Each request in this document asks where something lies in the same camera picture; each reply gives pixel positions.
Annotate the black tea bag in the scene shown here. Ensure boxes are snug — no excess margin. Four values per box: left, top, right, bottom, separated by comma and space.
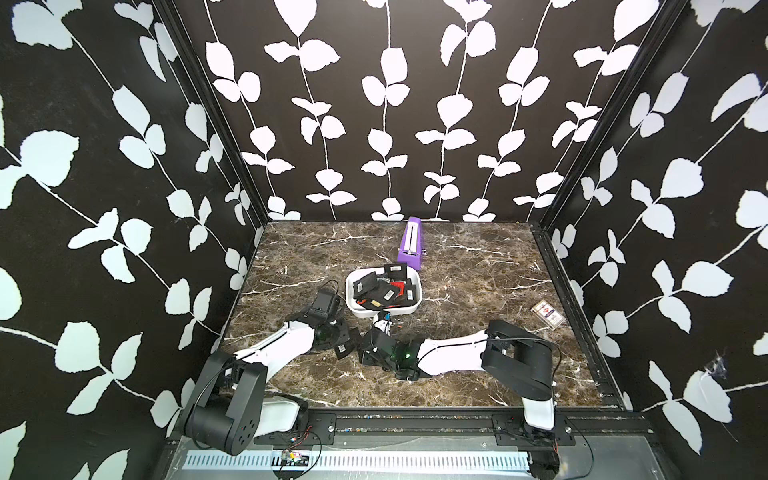
366, 282, 401, 310
334, 340, 356, 360
352, 271, 378, 298

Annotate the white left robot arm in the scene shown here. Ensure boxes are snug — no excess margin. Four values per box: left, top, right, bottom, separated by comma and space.
180, 286, 350, 456

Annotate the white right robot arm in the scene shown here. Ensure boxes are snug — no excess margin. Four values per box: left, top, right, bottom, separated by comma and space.
357, 314, 562, 431

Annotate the black tea bag barcode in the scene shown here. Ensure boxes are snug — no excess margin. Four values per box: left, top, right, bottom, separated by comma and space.
384, 263, 408, 282

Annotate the white plastic storage box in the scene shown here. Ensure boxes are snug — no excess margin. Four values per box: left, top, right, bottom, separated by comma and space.
345, 265, 422, 318

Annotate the purple metronome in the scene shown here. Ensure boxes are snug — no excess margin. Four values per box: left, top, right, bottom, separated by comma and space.
397, 217, 424, 271

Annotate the white red card pack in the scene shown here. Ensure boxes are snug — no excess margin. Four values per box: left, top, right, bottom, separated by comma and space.
531, 300, 566, 330

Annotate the perforated white metal rail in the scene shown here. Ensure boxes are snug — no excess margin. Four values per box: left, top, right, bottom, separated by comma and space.
182, 450, 531, 476

